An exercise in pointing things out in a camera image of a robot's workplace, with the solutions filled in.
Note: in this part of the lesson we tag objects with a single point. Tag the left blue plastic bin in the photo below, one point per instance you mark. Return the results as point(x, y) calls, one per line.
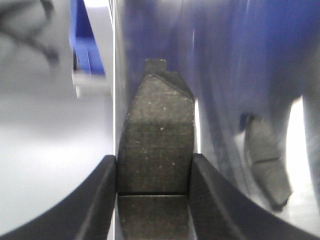
point(86, 55)

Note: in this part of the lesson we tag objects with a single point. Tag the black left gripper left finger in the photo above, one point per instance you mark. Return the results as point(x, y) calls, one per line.
point(85, 214)

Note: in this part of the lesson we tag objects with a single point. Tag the brake pad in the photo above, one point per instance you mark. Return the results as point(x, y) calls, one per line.
point(265, 161)
point(155, 157)

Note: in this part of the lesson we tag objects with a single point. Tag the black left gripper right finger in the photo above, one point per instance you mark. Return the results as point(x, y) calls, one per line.
point(221, 212)

